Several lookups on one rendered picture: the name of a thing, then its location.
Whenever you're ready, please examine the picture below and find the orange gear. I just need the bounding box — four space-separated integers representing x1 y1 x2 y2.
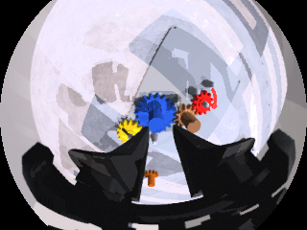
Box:
143 170 158 187

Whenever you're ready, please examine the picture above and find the red gear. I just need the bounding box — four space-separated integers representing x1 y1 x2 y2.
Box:
191 89 214 115

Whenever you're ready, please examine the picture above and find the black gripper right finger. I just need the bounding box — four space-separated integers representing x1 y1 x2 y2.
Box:
173 126 256 198

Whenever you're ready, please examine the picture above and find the brown gear with tall hub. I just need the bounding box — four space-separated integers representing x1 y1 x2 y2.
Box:
173 103 201 134

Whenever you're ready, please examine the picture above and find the blue gear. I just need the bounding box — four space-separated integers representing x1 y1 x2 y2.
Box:
133 92 177 133

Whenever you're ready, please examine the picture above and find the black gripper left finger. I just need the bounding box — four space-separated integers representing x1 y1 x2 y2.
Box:
68 126 150 202

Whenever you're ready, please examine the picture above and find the yellow gear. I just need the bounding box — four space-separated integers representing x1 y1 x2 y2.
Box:
116 119 142 143

